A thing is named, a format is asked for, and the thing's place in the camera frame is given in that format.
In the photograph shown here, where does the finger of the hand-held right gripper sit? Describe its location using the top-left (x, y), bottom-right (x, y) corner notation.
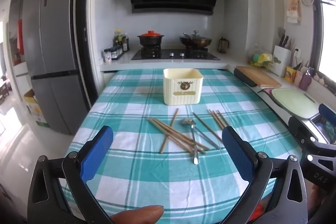
top-left (319, 103), bottom-right (336, 122)
top-left (288, 116), bottom-right (336, 148)

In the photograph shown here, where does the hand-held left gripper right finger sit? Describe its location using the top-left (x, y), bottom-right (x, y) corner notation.
top-left (221, 126), bottom-right (307, 224)

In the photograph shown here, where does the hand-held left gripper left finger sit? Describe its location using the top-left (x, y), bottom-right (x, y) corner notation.
top-left (27, 125), bottom-right (114, 224)

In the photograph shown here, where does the steel spoon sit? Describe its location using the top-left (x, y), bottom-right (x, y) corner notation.
top-left (181, 119), bottom-right (221, 149)
top-left (181, 118), bottom-right (200, 165)

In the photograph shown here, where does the bunch of wooden chopsticks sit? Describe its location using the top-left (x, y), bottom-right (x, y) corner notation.
top-left (146, 108), bottom-right (231, 154)

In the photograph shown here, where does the cream ribbed utensil holder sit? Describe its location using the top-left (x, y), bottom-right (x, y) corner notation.
top-left (163, 68), bottom-right (205, 105)

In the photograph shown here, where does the person's left hand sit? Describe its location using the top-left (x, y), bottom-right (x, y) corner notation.
top-left (110, 205), bottom-right (165, 224)

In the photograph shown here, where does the pale green cutting board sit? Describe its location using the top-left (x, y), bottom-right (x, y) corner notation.
top-left (271, 88), bottom-right (322, 120)

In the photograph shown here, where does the purple bottle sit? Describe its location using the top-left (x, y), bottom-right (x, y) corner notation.
top-left (299, 68), bottom-right (313, 91)

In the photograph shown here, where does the pink cup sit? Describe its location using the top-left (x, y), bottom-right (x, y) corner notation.
top-left (294, 70), bottom-right (304, 87)

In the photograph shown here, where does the pink cloth black trim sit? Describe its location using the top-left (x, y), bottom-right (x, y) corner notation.
top-left (259, 87), bottom-right (282, 107)

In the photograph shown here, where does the yellow printed cup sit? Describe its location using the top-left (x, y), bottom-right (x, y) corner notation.
top-left (285, 67), bottom-right (297, 83)

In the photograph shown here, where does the teal checked tablecloth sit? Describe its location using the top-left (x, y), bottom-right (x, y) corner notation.
top-left (64, 68), bottom-right (302, 224)

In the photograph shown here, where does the white knife block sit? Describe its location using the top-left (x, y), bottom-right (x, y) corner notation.
top-left (273, 45), bottom-right (292, 77)

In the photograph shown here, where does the wooden cutting board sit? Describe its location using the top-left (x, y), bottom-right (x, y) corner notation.
top-left (235, 66), bottom-right (282, 88)

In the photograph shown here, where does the cardboard box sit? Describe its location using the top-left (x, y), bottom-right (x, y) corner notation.
top-left (24, 89), bottom-right (50, 128)

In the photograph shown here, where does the black plastic base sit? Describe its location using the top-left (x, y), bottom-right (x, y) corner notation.
top-left (234, 68), bottom-right (258, 87)

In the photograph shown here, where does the plastic bag with sponges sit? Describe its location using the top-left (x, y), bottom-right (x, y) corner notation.
top-left (248, 43), bottom-right (275, 68)

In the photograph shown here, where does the row of glass spice jars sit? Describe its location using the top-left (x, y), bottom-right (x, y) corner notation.
top-left (110, 46), bottom-right (124, 59)

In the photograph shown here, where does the dark wooden dining furniture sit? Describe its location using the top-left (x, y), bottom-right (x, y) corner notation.
top-left (0, 74), bottom-right (11, 104)

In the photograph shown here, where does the grey refrigerator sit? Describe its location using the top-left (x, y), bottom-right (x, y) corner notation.
top-left (22, 0), bottom-right (90, 135)

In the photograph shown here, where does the black gas cooktop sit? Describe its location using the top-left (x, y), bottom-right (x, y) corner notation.
top-left (131, 49), bottom-right (220, 61)

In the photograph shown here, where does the oil bottle green label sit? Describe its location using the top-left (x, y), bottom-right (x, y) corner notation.
top-left (114, 29), bottom-right (123, 47)

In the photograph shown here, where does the dark wok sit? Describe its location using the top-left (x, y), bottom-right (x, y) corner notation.
top-left (180, 36), bottom-right (213, 48)

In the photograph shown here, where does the glass wok lid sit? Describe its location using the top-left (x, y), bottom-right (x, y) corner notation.
top-left (183, 30), bottom-right (208, 40)

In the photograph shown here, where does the black clay pot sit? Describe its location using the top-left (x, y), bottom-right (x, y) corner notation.
top-left (137, 34), bottom-right (163, 48)

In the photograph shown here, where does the black window frame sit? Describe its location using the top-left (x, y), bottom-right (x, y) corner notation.
top-left (299, 0), bottom-right (336, 75)

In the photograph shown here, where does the hanging wall calendar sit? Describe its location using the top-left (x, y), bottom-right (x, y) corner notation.
top-left (287, 0), bottom-right (301, 24)

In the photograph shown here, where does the glass pitcher dark frame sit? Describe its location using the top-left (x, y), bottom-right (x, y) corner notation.
top-left (218, 36), bottom-right (230, 54)

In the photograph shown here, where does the black door frame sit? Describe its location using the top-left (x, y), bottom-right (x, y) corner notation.
top-left (76, 0), bottom-right (100, 109)

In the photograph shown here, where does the red wall hanging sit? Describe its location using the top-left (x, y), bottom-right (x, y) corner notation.
top-left (17, 19), bottom-right (25, 55)

